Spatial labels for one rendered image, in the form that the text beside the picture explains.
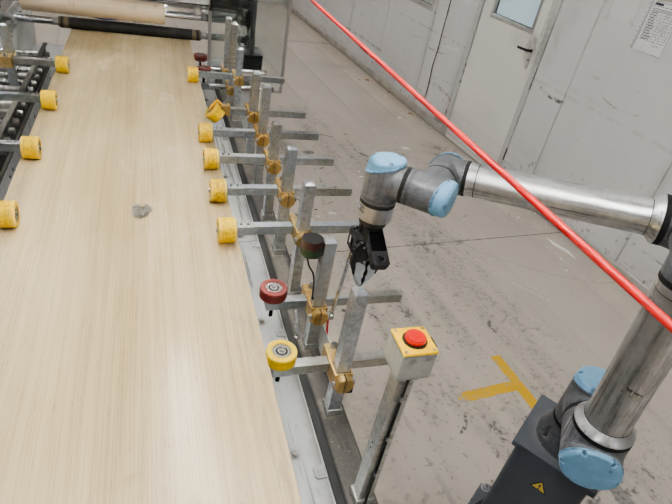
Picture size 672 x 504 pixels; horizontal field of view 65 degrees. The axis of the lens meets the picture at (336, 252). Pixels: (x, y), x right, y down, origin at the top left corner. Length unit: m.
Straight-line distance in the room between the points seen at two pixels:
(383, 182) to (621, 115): 3.02
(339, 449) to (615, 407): 0.68
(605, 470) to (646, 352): 0.35
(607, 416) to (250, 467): 0.85
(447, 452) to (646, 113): 2.56
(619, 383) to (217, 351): 0.95
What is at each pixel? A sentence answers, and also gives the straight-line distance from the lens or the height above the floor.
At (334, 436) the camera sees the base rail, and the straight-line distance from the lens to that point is 1.48.
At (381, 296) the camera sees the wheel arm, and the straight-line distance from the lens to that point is 1.67.
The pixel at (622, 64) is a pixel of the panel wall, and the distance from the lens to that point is 4.17.
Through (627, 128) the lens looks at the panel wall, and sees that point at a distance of 4.09.
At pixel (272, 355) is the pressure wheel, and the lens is 1.35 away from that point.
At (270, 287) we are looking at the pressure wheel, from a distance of 1.54.
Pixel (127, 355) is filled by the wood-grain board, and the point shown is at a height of 0.90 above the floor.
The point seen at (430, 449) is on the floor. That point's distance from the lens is 2.44.
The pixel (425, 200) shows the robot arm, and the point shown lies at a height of 1.32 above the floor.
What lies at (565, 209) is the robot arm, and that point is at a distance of 1.35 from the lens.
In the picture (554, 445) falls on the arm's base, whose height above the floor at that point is 0.64.
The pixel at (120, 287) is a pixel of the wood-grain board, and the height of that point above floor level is 0.90.
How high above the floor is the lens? 1.87
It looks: 34 degrees down
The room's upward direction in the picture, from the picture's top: 11 degrees clockwise
